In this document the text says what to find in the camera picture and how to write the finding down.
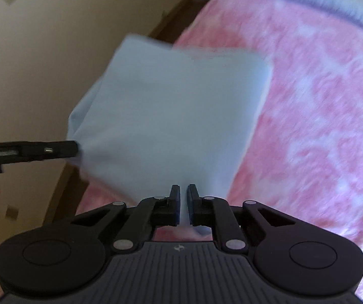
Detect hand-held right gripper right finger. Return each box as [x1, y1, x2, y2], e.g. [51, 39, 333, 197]
[186, 184, 296, 254]

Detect light blue garment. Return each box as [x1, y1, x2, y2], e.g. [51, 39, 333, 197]
[67, 33, 272, 236]

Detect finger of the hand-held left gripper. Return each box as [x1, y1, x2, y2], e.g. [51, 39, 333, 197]
[18, 141, 80, 160]

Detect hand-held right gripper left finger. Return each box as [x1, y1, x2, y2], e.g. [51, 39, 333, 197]
[70, 184, 181, 254]

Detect pink patterned blanket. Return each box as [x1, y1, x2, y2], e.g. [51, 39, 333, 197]
[74, 0, 363, 304]

